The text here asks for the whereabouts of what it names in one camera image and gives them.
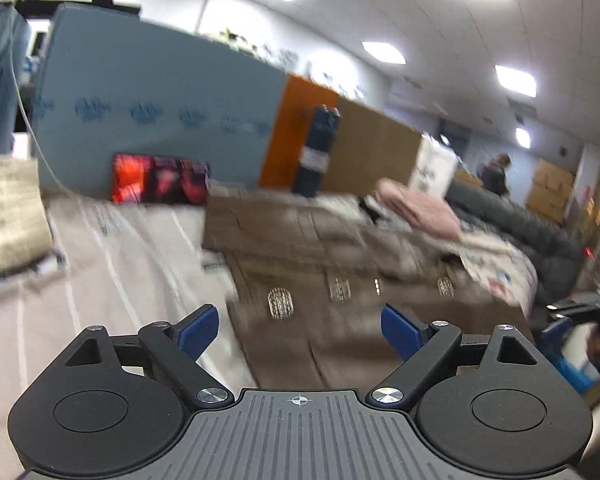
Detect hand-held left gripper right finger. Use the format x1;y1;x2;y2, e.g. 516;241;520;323
370;304;539;407

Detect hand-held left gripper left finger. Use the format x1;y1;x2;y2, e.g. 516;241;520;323
64;304;232;408

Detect flattened brown cardboard sheets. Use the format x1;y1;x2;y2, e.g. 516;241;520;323
202;191;537;391

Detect white striped bed sheet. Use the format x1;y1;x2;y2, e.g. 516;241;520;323
0;189;261;480

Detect white printed cloth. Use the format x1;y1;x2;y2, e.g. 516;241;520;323
449;232;539;317

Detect pink cloth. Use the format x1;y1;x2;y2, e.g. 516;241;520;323
374;178;464;242

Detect red patterned box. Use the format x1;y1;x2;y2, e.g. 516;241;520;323
111;154;211;206

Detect blue bin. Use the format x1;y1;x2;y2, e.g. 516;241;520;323
536;317;600;397

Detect white box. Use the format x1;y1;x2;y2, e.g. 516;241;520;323
408;133;459;197

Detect brown cardboard board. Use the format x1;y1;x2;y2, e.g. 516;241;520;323
324;96;425;197

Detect stack of cardboard boxes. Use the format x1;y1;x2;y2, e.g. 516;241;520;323
525;157;577;227

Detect dark blue rolled mat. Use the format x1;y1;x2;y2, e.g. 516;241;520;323
290;104;341;199

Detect orange board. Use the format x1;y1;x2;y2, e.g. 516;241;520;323
258;74;342;191

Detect beige knitted pillow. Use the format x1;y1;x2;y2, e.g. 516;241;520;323
0;156;56;279

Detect large blue foam panel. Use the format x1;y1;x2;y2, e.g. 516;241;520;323
32;2;288;206

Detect white cable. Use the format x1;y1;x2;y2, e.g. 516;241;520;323
6;4;83;197

